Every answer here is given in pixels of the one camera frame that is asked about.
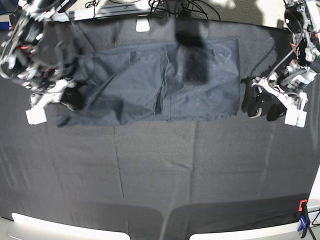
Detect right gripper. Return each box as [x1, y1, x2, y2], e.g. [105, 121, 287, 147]
[17, 64, 85, 112]

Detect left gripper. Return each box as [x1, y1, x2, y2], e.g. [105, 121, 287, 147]
[240, 67, 315, 122]

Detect dark grey t-shirt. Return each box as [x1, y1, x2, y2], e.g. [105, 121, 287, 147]
[57, 38, 240, 127]

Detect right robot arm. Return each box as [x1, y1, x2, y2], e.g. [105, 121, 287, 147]
[0, 0, 85, 111]

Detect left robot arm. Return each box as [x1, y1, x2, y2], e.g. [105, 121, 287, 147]
[243, 0, 320, 128]

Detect red blue clamp front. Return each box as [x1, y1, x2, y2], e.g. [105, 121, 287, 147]
[297, 199, 310, 239]

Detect black table cloth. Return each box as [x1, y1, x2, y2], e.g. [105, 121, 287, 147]
[0, 18, 320, 240]

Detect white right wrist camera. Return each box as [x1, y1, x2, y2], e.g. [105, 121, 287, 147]
[25, 107, 47, 125]

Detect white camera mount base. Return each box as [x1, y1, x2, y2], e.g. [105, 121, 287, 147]
[135, 15, 151, 33]

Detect black cable bundle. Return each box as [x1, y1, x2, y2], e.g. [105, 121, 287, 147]
[148, 0, 222, 21]

